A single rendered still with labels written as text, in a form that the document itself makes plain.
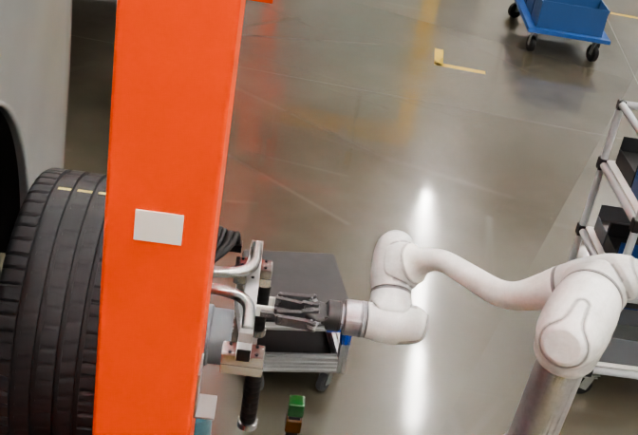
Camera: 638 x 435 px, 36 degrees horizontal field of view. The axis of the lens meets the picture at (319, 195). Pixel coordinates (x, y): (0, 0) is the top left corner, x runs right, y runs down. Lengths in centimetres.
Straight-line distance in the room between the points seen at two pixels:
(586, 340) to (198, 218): 85
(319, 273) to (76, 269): 165
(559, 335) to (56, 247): 100
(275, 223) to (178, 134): 310
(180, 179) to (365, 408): 219
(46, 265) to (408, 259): 90
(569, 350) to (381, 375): 177
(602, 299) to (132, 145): 103
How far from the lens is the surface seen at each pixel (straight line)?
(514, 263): 457
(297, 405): 243
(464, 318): 409
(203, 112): 137
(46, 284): 201
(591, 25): 745
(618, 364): 384
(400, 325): 242
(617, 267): 212
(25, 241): 204
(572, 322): 196
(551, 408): 214
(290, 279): 346
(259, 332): 246
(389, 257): 247
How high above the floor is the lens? 221
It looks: 28 degrees down
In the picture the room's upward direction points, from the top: 10 degrees clockwise
